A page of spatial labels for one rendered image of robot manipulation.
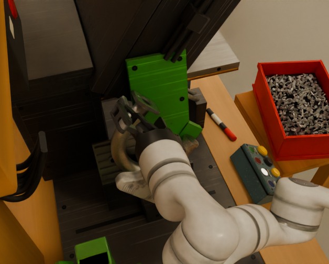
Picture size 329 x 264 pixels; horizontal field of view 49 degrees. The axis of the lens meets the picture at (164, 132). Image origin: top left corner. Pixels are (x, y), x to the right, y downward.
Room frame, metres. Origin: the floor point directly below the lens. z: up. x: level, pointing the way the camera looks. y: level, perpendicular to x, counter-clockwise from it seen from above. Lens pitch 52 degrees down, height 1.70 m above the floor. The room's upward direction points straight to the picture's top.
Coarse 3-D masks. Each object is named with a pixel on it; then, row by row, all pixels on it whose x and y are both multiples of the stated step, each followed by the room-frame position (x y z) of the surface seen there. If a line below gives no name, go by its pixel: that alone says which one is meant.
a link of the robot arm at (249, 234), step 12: (240, 216) 0.21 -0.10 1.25; (252, 216) 0.22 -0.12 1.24; (180, 228) 0.18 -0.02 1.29; (240, 228) 0.20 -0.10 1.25; (252, 228) 0.20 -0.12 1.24; (168, 240) 0.17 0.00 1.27; (180, 240) 0.16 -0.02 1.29; (240, 240) 0.18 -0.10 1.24; (252, 240) 0.19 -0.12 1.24; (168, 252) 0.16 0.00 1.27; (180, 252) 0.15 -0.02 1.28; (192, 252) 0.15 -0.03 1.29; (240, 252) 0.17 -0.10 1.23; (252, 252) 0.18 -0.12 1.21
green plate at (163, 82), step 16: (128, 64) 0.50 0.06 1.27; (144, 64) 0.51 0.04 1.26; (160, 64) 0.52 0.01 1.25; (176, 64) 0.52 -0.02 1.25; (128, 80) 0.50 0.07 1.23; (144, 80) 0.50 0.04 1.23; (160, 80) 0.51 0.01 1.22; (176, 80) 0.52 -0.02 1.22; (160, 96) 0.50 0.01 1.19; (176, 96) 0.51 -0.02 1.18; (160, 112) 0.49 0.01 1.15; (176, 112) 0.50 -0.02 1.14; (176, 128) 0.48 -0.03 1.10
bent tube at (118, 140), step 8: (136, 96) 0.46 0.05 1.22; (144, 96) 0.49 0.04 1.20; (136, 104) 0.46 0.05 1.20; (144, 104) 0.45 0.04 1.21; (152, 104) 0.47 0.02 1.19; (128, 112) 0.46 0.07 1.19; (136, 112) 0.45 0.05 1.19; (144, 112) 0.45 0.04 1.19; (152, 112) 0.45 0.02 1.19; (136, 120) 0.44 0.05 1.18; (112, 136) 0.43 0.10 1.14; (120, 136) 0.43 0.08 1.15; (128, 136) 0.43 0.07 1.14; (112, 144) 0.42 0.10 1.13; (120, 144) 0.42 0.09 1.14; (112, 152) 0.42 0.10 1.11; (120, 152) 0.41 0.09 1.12; (120, 160) 0.41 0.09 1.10; (128, 160) 0.42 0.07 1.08; (120, 168) 0.41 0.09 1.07; (128, 168) 0.41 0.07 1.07; (136, 168) 0.41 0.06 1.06
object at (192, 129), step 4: (188, 124) 0.49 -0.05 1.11; (192, 124) 0.49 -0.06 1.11; (196, 124) 0.51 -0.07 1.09; (184, 128) 0.49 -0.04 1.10; (188, 128) 0.49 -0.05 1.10; (192, 128) 0.49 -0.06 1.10; (196, 128) 0.49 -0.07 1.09; (200, 128) 0.49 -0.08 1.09; (180, 132) 0.48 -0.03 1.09; (184, 132) 0.48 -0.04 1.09; (188, 132) 0.49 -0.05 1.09; (192, 132) 0.49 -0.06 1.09; (196, 132) 0.49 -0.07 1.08; (200, 132) 0.49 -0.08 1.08; (180, 136) 0.48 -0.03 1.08; (192, 136) 0.48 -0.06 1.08; (196, 136) 0.49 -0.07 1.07
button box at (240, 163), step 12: (240, 156) 0.53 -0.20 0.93; (252, 156) 0.51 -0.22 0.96; (264, 156) 0.53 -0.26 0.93; (240, 168) 0.50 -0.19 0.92; (252, 168) 0.49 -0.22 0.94; (264, 168) 0.49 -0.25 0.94; (252, 180) 0.46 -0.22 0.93; (264, 180) 0.45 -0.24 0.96; (276, 180) 0.46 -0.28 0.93; (252, 192) 0.43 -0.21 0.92; (264, 192) 0.42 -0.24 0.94
